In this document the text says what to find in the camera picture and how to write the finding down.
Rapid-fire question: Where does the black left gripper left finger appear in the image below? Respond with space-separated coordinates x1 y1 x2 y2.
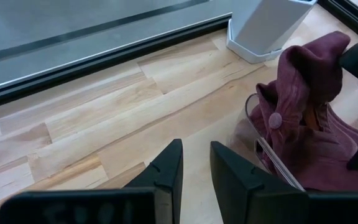
122 138 185 224

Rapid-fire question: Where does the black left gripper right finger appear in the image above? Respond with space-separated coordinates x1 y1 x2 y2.
209 141 310 224

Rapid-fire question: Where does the clear plastic storage bin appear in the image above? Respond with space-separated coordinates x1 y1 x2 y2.
227 82 358 192

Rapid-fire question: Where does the black table edge rail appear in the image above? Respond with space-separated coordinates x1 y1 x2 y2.
0 12 233 112
318 0 358 43

